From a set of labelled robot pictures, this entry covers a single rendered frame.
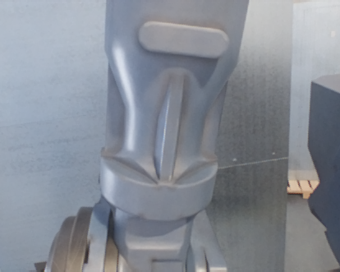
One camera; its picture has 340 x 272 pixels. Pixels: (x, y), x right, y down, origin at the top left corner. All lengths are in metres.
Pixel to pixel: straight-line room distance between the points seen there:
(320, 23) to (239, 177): 4.05
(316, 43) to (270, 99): 3.96
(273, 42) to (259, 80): 0.12
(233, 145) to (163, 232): 0.73
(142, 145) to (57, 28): 0.69
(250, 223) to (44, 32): 0.96
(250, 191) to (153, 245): 0.82
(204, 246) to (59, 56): 0.70
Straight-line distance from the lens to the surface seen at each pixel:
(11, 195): 1.12
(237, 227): 1.19
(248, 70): 0.96
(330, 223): 0.38
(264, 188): 1.13
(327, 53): 4.99
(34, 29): 0.93
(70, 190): 1.05
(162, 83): 0.23
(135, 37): 0.23
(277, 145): 1.08
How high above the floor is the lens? 2.87
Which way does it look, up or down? 20 degrees down
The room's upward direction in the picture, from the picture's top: 7 degrees counter-clockwise
